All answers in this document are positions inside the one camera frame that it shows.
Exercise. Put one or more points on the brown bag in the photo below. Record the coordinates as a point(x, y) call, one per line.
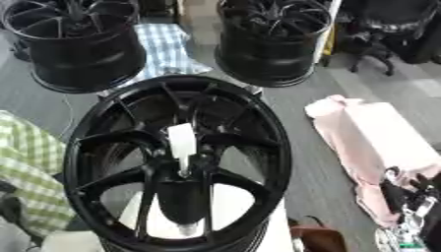
point(319, 238)

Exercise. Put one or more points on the pink cloth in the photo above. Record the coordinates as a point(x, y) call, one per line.
point(367, 138)

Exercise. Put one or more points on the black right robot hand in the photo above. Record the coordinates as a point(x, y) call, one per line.
point(395, 193)

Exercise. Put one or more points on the black office chair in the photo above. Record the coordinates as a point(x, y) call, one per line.
point(390, 23)

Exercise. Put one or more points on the black spoked wheel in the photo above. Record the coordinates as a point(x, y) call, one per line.
point(118, 178)

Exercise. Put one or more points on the white pin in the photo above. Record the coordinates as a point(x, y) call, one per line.
point(182, 141)

